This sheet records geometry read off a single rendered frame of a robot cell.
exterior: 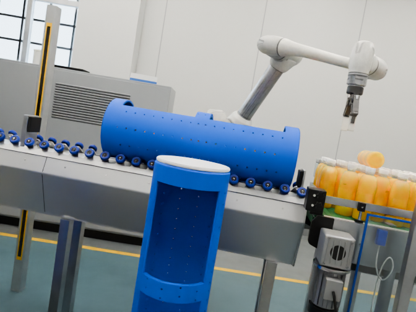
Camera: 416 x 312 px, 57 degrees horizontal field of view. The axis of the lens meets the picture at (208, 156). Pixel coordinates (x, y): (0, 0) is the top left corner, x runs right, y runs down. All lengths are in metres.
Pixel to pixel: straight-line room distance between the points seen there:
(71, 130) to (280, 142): 2.26
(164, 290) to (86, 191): 0.67
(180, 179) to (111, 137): 0.56
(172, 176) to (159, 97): 2.10
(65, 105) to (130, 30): 1.36
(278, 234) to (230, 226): 0.21
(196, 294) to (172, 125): 0.71
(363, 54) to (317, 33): 2.98
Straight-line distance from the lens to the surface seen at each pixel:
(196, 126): 1.68
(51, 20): 2.46
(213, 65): 4.66
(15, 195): 2.06
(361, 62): 1.94
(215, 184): 1.32
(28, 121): 2.06
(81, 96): 3.51
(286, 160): 1.65
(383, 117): 5.08
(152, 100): 3.37
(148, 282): 1.44
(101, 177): 1.80
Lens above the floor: 1.19
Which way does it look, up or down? 5 degrees down
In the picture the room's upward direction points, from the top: 10 degrees clockwise
